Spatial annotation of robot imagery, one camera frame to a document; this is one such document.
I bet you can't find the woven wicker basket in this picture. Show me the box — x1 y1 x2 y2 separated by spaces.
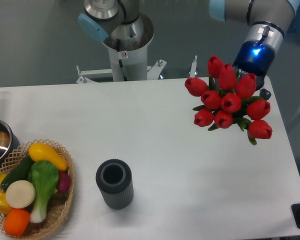
0 139 75 240

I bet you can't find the black blue-lit gripper body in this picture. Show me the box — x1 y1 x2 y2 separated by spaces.
232 40 275 90

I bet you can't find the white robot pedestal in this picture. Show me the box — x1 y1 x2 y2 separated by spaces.
78 13 167 82

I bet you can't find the yellow squash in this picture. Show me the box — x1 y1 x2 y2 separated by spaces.
28 142 68 171

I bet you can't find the red tulip bouquet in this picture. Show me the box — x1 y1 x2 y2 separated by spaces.
184 55 273 145

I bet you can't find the green bok choy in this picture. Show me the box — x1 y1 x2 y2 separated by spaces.
28 160 59 224

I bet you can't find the orange fruit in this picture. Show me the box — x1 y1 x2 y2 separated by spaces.
3 208 30 237

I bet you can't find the cream round radish slice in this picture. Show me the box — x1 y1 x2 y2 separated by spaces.
5 180 36 209

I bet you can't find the dark grey ribbed vase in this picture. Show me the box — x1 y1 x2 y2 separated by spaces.
95 158 134 210

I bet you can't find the yellow bell pepper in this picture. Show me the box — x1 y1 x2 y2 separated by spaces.
0 190 13 215

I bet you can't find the green cucumber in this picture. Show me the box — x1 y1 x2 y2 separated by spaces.
0 155 35 191

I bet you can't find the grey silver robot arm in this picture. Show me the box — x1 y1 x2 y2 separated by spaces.
78 0 300 91

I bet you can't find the purple red radish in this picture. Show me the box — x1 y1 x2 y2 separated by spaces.
56 171 72 193

